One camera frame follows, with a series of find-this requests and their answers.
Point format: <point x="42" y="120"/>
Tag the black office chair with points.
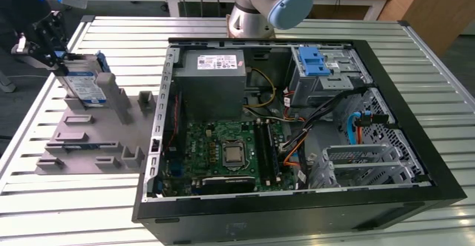
<point x="7" y="45"/>

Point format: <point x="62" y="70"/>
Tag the grey parts rack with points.
<point x="96" y="134"/>

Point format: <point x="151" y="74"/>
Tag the green motherboard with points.
<point x="201" y="148"/>

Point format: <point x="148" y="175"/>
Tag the wooden cabinet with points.
<point x="438" y="12"/>

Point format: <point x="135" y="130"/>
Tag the grey metal stand foot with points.
<point x="7" y="86"/>

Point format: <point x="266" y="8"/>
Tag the CPU socket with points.
<point x="235" y="141"/>

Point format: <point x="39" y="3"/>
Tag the metal optical drive cage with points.
<point x="323" y="90"/>

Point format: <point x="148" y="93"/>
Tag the hard disk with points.
<point x="86" y="90"/>

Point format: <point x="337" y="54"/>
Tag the black graphics card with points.
<point x="226" y="184"/>

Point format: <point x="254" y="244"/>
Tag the black RAM slot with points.
<point x="263" y="151"/>
<point x="274" y="154"/>

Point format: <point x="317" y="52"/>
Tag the silver CPU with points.
<point x="233" y="154"/>

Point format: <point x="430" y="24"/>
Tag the RAM stick in rack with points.
<point x="83" y="146"/>

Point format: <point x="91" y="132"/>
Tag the black PC case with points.
<point x="259" y="215"/>

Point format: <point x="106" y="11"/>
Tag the blue plastic drive latch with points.
<point x="310" y="59"/>

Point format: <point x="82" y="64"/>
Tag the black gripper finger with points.
<point x="36" y="55"/>
<point x="54" y="34"/>

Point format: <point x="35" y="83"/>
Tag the grey power supply unit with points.
<point x="211" y="95"/>

